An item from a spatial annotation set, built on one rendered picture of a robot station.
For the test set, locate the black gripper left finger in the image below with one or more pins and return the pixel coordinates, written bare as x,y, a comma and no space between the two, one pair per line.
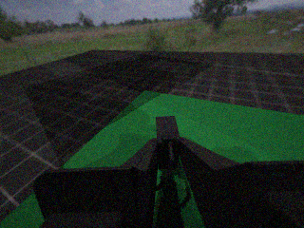
129,188

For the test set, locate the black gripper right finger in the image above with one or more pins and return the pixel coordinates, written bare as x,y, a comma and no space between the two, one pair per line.
228,193

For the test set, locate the green circuit board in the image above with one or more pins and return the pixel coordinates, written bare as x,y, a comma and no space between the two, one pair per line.
239,133

